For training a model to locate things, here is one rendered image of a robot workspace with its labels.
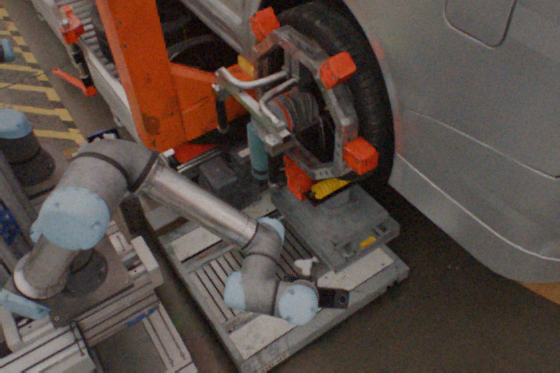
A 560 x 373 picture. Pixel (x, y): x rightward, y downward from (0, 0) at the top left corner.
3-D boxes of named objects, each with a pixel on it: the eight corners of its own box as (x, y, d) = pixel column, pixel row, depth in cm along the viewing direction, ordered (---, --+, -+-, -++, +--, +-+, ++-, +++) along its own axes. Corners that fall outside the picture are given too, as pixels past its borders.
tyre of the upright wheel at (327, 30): (453, 58, 161) (318, -47, 194) (392, 89, 152) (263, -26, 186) (403, 188, 213) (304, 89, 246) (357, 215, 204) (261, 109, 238)
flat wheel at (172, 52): (304, 95, 290) (303, 58, 274) (220, 166, 256) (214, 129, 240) (215, 55, 322) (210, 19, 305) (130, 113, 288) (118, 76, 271)
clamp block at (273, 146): (296, 145, 172) (295, 133, 168) (272, 157, 169) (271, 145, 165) (287, 137, 175) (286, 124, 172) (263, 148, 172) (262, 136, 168)
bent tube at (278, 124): (328, 109, 172) (329, 82, 164) (278, 133, 165) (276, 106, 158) (296, 82, 183) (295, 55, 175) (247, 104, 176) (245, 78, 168)
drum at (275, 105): (320, 128, 195) (321, 97, 185) (271, 153, 188) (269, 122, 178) (297, 108, 204) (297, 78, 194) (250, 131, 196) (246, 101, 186)
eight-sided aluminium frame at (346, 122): (352, 199, 197) (363, 78, 159) (338, 207, 195) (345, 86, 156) (270, 121, 230) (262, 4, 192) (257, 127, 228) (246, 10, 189)
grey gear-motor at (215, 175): (295, 196, 265) (294, 145, 240) (222, 237, 251) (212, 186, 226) (275, 175, 276) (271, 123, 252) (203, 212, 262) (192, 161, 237)
